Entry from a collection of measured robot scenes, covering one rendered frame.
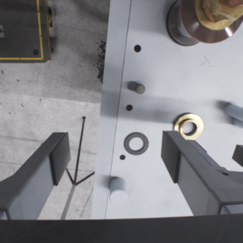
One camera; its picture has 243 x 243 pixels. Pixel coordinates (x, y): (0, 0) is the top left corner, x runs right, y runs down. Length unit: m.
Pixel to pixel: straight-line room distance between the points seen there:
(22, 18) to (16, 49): 0.22
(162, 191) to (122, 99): 0.25
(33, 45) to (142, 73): 1.25
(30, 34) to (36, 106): 0.71
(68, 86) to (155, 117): 1.47
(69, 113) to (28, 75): 0.52
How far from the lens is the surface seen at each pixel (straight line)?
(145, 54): 0.36
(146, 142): 0.39
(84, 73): 1.74
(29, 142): 2.09
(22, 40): 1.56
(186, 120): 0.39
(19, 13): 1.59
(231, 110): 0.41
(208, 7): 0.27
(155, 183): 0.45
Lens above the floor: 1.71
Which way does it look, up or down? 73 degrees down
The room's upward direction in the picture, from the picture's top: 174 degrees clockwise
